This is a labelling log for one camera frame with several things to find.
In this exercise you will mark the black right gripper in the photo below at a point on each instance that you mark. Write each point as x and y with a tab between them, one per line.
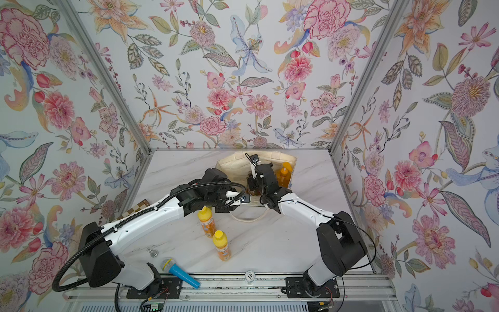
253	183

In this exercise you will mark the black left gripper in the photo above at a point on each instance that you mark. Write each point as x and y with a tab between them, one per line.
228	208

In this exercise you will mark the large orange dish soap bottle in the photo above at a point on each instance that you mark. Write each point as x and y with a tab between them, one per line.
284	175

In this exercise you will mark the orange bottle yellow cap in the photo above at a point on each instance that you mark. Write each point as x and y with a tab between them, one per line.
205	216
220	242

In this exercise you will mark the cream canvas shopping bag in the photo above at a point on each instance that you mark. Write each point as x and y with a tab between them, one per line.
237	168

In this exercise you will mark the orange bottle yellow cap front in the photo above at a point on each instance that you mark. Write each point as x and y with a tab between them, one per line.
220	242

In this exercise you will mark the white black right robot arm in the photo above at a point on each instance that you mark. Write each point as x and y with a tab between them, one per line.
340	242

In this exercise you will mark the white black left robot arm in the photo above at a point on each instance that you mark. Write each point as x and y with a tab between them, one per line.
104	263

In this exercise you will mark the wooden checkerboard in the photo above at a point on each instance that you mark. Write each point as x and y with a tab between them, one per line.
136	208

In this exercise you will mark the blue toy microphone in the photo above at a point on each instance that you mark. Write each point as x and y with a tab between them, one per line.
171	267

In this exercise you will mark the green circuit board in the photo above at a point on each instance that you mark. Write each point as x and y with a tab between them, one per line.
152	307

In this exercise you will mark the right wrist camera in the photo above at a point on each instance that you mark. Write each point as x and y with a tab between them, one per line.
254	162

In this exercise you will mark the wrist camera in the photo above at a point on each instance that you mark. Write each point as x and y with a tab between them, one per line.
254	162
237	198

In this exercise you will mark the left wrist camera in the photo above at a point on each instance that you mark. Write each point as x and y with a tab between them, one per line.
237	198

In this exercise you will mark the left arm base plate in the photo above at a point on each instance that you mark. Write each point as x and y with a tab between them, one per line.
169	288

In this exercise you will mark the aluminium rail frame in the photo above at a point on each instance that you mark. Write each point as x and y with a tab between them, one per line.
230	292

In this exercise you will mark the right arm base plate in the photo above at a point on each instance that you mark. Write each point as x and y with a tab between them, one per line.
299	287

